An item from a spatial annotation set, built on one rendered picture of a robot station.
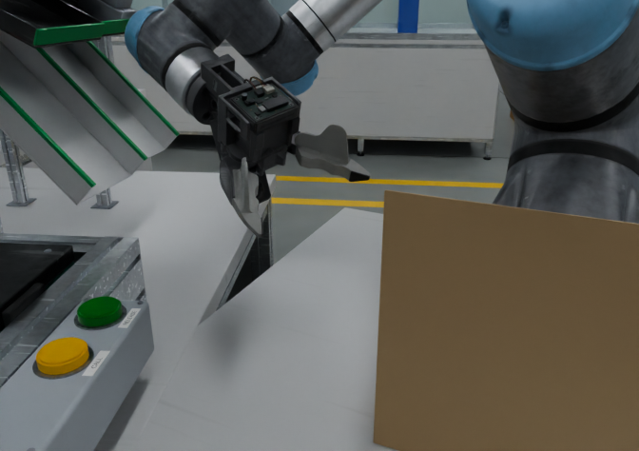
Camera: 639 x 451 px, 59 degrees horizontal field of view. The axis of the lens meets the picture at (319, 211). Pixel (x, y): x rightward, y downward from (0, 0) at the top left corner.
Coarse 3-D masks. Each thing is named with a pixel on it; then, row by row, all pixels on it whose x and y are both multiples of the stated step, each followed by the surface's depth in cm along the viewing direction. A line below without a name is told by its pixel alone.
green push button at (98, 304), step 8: (88, 304) 54; (96, 304) 54; (104, 304) 54; (112, 304) 54; (120, 304) 54; (80, 312) 53; (88, 312) 53; (96, 312) 53; (104, 312) 53; (112, 312) 53; (120, 312) 54; (80, 320) 53; (88, 320) 52; (96, 320) 52; (104, 320) 52; (112, 320) 53
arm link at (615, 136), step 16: (512, 112) 53; (608, 112) 46; (624, 112) 47; (528, 128) 51; (544, 128) 49; (560, 128) 48; (576, 128) 47; (592, 128) 47; (608, 128) 47; (624, 128) 48; (512, 144) 54; (528, 144) 51; (608, 144) 47; (624, 144) 47
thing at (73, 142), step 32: (0, 32) 82; (0, 64) 80; (32, 64) 83; (0, 96) 71; (32, 96) 81; (64, 96) 84; (0, 128) 73; (32, 128) 72; (64, 128) 81; (96, 128) 84; (32, 160) 73; (64, 160) 72; (96, 160) 82; (128, 160) 85; (64, 192) 74; (96, 192) 78
